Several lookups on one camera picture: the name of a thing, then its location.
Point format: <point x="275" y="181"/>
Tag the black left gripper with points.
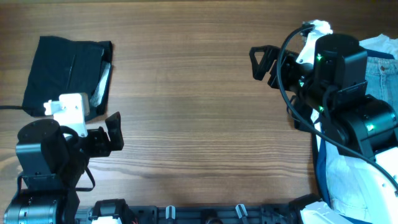
<point x="105" y="144"/>

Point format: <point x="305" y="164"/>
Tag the black shorts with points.
<point x="62" y="66"/>

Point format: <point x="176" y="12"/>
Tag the light blue denim shorts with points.
<point x="382" y="78"/>

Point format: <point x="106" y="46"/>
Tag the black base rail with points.
<point x="261" y="214"/>

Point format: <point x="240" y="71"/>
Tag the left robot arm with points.
<point x="53" y="158"/>

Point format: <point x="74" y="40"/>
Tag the white t-shirt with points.
<point x="351" y="97"/>

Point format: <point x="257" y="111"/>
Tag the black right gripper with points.
<point x="280" y="70"/>

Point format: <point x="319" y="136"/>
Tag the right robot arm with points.
<point x="354" y="131"/>

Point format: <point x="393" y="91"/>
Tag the dark blue garment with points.
<point x="353" y="188"/>

